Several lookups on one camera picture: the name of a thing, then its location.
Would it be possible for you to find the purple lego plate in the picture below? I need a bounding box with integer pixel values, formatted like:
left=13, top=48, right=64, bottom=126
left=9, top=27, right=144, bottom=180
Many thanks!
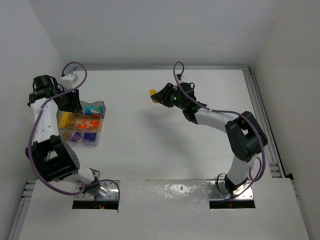
left=82, top=132, right=97, bottom=143

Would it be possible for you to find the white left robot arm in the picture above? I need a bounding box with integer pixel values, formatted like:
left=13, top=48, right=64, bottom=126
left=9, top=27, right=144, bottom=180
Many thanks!
left=25, top=75, right=101, bottom=196

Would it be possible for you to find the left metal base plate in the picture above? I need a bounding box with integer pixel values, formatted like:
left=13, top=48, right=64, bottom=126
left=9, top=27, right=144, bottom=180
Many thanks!
left=73, top=180, right=120, bottom=201

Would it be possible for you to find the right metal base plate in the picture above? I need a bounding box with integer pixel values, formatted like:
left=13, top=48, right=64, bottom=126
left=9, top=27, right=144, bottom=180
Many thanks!
left=206, top=179, right=255, bottom=201

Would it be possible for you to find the smoky grey transparent container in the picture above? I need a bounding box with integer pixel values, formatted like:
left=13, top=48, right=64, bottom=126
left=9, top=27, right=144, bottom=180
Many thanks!
left=80, top=101, right=106, bottom=118

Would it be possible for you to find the clear container far left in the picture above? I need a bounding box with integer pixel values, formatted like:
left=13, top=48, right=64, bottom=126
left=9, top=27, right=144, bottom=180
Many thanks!
left=57, top=110, right=75, bottom=141

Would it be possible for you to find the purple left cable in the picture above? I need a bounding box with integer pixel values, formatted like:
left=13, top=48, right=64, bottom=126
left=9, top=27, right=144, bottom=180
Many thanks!
left=27, top=61, right=121, bottom=202

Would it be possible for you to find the teal 2x4 lego brick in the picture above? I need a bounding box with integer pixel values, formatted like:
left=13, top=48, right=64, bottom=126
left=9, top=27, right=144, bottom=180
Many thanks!
left=83, top=106, right=93, bottom=115

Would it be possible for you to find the yellow long lego plate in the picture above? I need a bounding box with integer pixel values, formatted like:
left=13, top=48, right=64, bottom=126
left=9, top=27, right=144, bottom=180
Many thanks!
left=59, top=111, right=71, bottom=128

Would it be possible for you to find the purple cable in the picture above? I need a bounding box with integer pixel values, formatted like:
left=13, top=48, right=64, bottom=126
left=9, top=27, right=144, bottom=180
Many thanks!
left=173, top=61, right=266, bottom=201
left=27, top=61, right=121, bottom=202

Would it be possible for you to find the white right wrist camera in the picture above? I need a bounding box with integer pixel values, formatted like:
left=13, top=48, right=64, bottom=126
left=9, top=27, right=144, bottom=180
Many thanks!
left=175, top=73, right=188, bottom=86

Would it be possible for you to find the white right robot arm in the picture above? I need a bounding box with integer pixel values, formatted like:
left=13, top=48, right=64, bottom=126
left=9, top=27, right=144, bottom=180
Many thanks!
left=149, top=82, right=268, bottom=194

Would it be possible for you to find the yellow lego brick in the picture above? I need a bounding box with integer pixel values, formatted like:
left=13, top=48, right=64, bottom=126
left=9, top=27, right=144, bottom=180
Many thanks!
left=149, top=89, right=158, bottom=104

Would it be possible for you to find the orange round lego piece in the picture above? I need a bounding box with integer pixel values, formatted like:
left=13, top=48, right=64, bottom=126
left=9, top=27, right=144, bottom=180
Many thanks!
left=77, top=123, right=88, bottom=129

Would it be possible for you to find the lilac lego brick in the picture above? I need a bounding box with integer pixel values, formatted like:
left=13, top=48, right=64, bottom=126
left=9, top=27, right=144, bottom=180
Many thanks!
left=70, top=132, right=82, bottom=143

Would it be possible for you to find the clear transparent container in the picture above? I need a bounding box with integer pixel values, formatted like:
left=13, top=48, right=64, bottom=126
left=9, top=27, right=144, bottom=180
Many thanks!
left=62, top=129, right=100, bottom=147

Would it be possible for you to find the small orange lego brick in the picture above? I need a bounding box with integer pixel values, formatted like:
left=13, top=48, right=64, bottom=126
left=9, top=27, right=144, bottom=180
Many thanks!
left=90, top=120, right=100, bottom=128

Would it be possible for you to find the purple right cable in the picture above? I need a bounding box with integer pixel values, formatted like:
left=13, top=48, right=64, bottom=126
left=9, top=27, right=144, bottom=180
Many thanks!
left=173, top=61, right=266, bottom=201

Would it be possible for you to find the metal base plate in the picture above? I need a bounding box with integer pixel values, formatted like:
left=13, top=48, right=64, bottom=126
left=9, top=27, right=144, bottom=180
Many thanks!
left=73, top=180, right=120, bottom=201
left=206, top=179, right=255, bottom=201

